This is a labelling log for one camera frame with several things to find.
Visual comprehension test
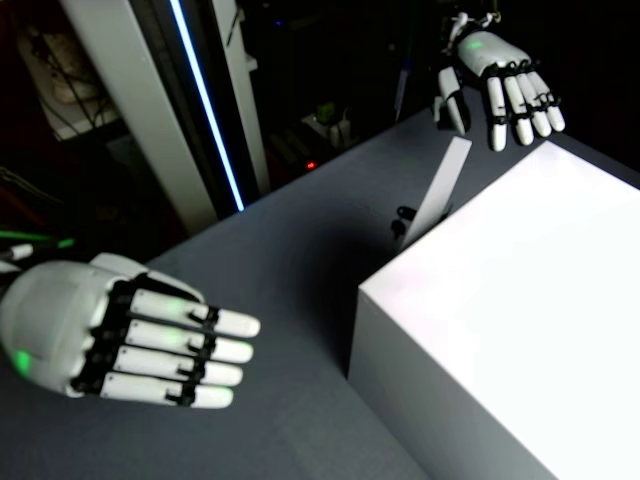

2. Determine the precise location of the white power strip with plugs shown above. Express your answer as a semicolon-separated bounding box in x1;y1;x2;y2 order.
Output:
299;101;360;150

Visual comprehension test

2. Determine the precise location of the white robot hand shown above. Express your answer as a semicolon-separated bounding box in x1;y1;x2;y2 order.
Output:
0;252;262;410
432;30;567;153

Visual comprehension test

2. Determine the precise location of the white box with cables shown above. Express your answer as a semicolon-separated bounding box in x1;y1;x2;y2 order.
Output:
18;19;124;142

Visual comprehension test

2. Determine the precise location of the white cabinet door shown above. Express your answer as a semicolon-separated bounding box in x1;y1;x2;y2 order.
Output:
399;137;474;250

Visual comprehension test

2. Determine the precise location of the white cabinet box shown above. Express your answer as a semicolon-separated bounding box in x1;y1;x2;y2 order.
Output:
348;139;640;480

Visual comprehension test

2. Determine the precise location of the white metal frame pillar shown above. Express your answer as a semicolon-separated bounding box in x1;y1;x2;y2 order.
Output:
59;0;272;237

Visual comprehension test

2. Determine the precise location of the blue-white LED light strip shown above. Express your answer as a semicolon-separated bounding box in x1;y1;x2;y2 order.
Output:
168;0;247;212

